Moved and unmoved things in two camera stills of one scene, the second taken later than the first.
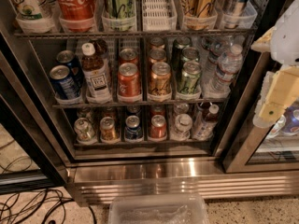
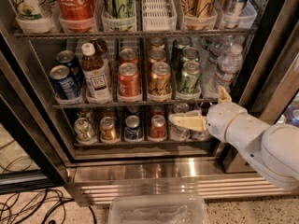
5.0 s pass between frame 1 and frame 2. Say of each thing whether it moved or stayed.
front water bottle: stayed
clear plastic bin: stayed
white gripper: moved
